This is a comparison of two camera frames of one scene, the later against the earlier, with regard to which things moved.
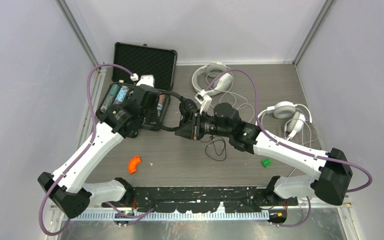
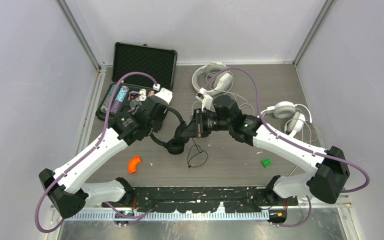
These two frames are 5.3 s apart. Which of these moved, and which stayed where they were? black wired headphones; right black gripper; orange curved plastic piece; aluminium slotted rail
Moved: black wired headphones
Stayed: right black gripper; aluminium slotted rail; orange curved plastic piece
